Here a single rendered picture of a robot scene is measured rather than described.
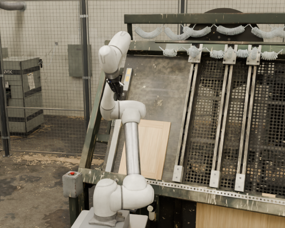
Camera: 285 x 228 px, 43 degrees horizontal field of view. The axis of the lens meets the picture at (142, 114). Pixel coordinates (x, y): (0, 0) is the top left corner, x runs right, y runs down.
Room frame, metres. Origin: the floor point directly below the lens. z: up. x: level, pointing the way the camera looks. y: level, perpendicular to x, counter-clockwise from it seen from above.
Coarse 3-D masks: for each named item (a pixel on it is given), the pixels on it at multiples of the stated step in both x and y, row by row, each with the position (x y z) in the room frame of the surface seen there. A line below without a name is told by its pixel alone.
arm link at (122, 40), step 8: (120, 32) 2.27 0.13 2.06; (112, 40) 2.22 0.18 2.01; (120, 40) 2.21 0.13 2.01; (128, 40) 2.25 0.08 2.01; (120, 48) 2.19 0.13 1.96; (120, 64) 2.35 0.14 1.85; (104, 88) 2.39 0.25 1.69; (104, 96) 2.39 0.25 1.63; (112, 96) 2.41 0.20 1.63; (104, 104) 2.43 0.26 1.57; (112, 104) 2.45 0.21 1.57
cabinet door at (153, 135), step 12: (144, 120) 3.02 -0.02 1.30; (144, 132) 2.96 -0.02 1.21; (156, 132) 2.93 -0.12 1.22; (168, 132) 2.90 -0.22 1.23; (144, 144) 2.90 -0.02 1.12; (156, 144) 2.87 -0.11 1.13; (144, 156) 2.85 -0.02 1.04; (156, 156) 2.82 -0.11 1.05; (120, 168) 2.85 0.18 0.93; (144, 168) 2.79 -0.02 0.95; (156, 168) 2.76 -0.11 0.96
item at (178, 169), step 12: (192, 48) 3.02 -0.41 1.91; (192, 60) 3.08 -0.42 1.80; (192, 72) 3.07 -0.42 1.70; (192, 84) 3.04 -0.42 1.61; (192, 96) 2.95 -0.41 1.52; (192, 108) 2.94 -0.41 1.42; (180, 132) 2.81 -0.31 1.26; (180, 144) 2.76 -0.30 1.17; (180, 156) 2.72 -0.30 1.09; (180, 168) 2.66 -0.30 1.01; (180, 180) 2.63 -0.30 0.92
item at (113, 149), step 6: (126, 72) 3.29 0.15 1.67; (132, 72) 3.30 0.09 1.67; (126, 84) 3.23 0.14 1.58; (126, 96) 3.17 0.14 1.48; (120, 120) 3.06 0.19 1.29; (114, 126) 3.05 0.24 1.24; (120, 126) 3.04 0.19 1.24; (114, 132) 3.02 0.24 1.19; (120, 132) 3.04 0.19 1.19; (114, 138) 2.99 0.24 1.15; (114, 144) 2.96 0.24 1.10; (114, 150) 2.93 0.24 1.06; (114, 156) 2.92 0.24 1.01; (108, 162) 2.89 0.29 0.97; (108, 168) 2.86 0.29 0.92
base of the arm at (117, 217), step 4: (120, 212) 2.25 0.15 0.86; (96, 216) 2.14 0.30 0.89; (112, 216) 2.13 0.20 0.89; (116, 216) 2.16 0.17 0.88; (120, 216) 2.17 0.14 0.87; (92, 220) 2.14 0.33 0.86; (96, 220) 2.13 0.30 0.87; (100, 220) 2.12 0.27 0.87; (104, 220) 2.11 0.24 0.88; (108, 220) 2.12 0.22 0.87; (112, 220) 2.13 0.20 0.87; (116, 220) 2.15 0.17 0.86; (120, 220) 2.15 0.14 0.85; (96, 224) 2.12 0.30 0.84; (100, 224) 2.11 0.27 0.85; (104, 224) 2.11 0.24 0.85; (108, 224) 2.10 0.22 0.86; (112, 224) 2.10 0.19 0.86
